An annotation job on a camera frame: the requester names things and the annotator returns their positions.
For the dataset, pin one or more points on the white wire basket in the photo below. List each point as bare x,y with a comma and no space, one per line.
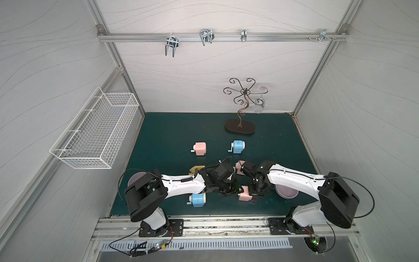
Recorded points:
94,137

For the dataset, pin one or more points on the pink sharpener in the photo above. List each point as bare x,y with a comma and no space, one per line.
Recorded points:
199,148
238,167
245,196

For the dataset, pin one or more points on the dark green table mat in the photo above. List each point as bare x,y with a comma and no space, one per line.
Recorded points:
165,142

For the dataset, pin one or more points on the purple bowl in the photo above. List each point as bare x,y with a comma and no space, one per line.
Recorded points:
136,177
286,192

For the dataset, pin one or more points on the brown scroll metal stand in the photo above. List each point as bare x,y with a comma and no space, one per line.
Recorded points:
239,125

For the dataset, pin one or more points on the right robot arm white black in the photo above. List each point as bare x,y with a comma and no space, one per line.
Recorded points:
335,203

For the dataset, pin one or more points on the metal hook right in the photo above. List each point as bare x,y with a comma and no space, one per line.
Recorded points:
323,36

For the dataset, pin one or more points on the aluminium front rail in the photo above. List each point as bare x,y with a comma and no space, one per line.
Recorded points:
212,227

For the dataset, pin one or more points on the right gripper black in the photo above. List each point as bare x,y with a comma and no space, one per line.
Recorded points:
256,185

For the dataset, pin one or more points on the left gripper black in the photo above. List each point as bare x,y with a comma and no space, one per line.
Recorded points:
227,186

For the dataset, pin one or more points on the purple bowl right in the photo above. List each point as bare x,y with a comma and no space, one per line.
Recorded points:
286,192

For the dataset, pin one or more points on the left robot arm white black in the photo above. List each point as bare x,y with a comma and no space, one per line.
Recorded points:
146,191

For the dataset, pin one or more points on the purple bowl left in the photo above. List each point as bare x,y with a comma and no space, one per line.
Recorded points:
136,177

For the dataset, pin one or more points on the pink sharpener front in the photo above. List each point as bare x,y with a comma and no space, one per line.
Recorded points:
245,196

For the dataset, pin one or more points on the blue sharpener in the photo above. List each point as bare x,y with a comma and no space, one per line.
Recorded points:
237,147
197,200

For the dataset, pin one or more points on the metal hook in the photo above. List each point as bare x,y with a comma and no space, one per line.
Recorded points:
243,35
206,36
323,36
172,43

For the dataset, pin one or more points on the blue sharpener front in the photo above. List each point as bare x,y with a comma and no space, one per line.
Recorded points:
197,200

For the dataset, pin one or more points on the blue sharpener back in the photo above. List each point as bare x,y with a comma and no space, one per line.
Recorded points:
237,147

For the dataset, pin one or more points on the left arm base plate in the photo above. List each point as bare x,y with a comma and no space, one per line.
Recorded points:
171,227

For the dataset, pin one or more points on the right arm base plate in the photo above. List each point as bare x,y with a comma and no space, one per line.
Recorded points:
276,226

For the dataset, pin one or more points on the aluminium crossbar rail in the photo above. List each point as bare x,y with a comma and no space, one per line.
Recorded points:
219,37

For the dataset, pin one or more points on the yellow pencil sharpener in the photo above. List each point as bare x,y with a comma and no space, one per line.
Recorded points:
193,170

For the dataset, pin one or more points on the clear wine glass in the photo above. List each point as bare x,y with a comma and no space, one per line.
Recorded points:
259,103

